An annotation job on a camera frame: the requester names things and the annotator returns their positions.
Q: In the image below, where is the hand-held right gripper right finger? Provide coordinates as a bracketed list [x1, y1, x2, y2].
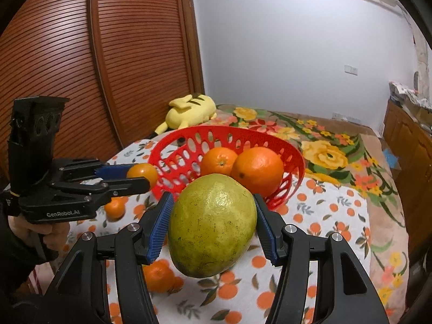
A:
[252, 193, 389, 324]

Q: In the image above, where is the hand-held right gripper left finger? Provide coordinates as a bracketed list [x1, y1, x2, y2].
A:
[44, 192, 175, 324]

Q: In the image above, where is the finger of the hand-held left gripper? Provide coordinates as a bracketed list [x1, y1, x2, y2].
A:
[57, 157, 136, 183]
[72, 176, 151, 200]

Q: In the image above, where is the medium tangerine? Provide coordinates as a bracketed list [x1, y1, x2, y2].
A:
[126, 163, 158, 190]

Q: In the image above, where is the oval green fruit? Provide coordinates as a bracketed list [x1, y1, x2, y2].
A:
[168, 173, 258, 278]

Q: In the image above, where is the large orange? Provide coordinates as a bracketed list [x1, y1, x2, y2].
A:
[231, 147, 285, 198]

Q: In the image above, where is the medium orange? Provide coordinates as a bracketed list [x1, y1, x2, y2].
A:
[201, 147, 239, 177]

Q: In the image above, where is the red perforated plastic basket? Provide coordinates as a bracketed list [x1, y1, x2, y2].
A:
[148, 126, 306, 209]

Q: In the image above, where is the person's left forearm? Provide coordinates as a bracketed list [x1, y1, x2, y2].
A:
[0, 189, 51, 324]

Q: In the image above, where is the person's left hand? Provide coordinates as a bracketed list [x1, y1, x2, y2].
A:
[7, 214, 71, 255]

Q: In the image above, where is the yellow plush toy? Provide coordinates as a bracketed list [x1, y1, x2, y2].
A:
[154, 93, 217, 135]

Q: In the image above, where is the floral blanket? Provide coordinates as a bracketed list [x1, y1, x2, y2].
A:
[216, 104, 410, 324]

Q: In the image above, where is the brown louvered wardrobe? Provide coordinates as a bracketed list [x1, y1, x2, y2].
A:
[0, 0, 206, 190]

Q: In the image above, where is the blue bag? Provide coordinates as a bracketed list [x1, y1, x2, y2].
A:
[383, 148, 400, 169]

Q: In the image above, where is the wooden cabinet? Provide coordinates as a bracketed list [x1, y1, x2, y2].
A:
[383, 99, 432, 264]

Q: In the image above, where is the cardboard box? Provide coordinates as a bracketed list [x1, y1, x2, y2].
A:
[388, 81, 432, 115]

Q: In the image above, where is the white patterned curtain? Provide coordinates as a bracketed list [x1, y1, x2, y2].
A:
[403, 7, 429, 95]

